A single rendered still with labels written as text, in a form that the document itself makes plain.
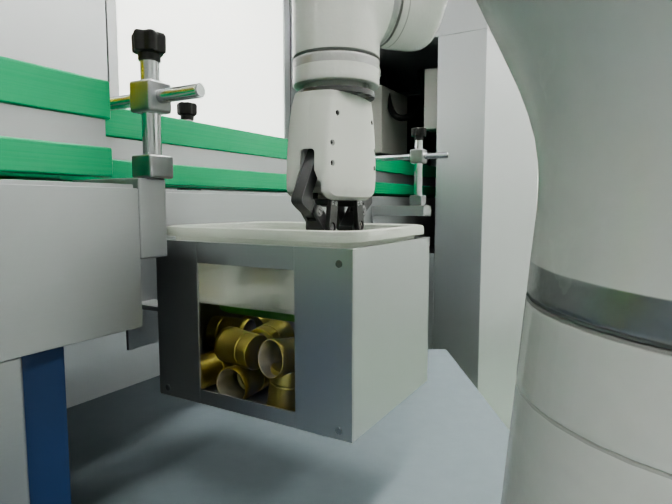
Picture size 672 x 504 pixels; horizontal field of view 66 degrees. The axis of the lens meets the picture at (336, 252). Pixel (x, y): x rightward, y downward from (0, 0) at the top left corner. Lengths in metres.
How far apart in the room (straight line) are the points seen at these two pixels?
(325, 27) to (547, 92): 0.33
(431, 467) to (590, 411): 0.44
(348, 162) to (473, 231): 0.74
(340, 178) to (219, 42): 0.56
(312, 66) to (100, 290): 0.26
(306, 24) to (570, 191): 0.37
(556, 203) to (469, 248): 1.02
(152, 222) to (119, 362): 0.42
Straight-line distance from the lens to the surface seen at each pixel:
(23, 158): 0.44
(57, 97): 0.46
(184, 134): 0.67
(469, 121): 1.22
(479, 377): 1.27
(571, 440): 0.19
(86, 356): 0.83
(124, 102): 0.51
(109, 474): 0.64
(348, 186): 0.49
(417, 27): 0.56
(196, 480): 0.60
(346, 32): 0.50
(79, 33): 0.81
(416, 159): 1.02
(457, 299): 1.23
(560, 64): 0.18
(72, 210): 0.44
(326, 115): 0.47
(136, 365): 0.89
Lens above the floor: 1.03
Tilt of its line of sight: 5 degrees down
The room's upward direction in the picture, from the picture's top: straight up
